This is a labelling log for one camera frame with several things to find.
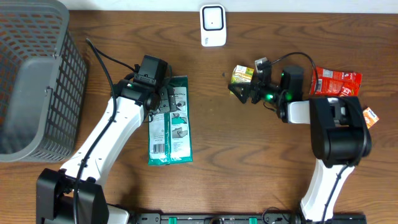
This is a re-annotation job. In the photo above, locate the yellow green juice carton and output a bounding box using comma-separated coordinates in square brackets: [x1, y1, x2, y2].
[231, 65, 254, 84]

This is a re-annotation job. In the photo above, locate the dark green packet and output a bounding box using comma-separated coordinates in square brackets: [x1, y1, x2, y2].
[148, 77, 193, 166]

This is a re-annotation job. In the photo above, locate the red snack bag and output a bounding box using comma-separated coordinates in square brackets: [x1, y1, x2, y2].
[310, 66, 363, 96]

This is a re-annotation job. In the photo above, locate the small orange tissue pack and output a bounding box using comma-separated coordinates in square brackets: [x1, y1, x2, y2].
[363, 107, 379, 129]

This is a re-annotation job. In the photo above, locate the small red Nescafe packet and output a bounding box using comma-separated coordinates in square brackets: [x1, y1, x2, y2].
[338, 83, 358, 96]

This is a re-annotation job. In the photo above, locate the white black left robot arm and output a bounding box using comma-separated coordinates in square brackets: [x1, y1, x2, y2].
[36, 79, 170, 223]

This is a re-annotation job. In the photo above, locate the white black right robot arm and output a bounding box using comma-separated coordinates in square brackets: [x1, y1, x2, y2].
[228, 83, 371, 223]

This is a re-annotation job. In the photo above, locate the white barcode scanner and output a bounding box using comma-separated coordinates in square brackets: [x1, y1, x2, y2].
[200, 4, 227, 47]

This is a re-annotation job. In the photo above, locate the grey plastic shopping basket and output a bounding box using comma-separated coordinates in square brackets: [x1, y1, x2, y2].
[1, 1, 88, 162]

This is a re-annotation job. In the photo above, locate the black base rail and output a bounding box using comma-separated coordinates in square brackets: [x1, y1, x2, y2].
[105, 203, 368, 224]

